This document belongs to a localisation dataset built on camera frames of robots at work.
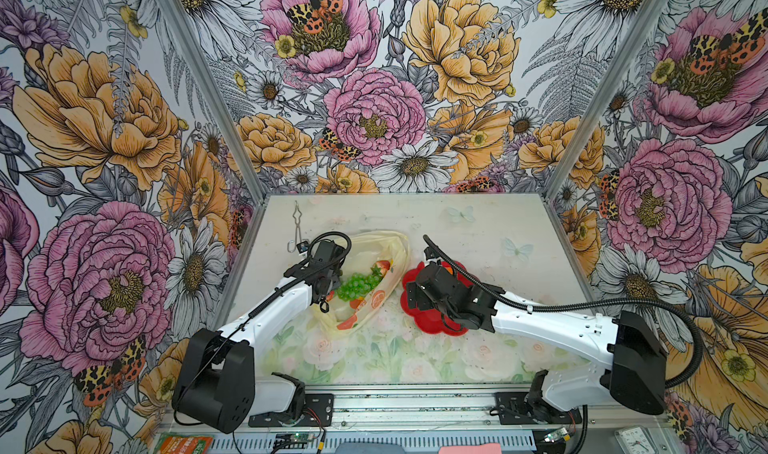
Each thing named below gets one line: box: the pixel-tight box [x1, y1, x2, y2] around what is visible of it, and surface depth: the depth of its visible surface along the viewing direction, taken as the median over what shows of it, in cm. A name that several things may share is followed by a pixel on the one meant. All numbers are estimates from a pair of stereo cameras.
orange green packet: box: [154, 433, 214, 454], surface depth 70 cm
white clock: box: [614, 425, 659, 454], surface depth 70 cm
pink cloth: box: [438, 443, 502, 454], surface depth 71 cm
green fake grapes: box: [336, 265, 383, 301], surface depth 93 cm
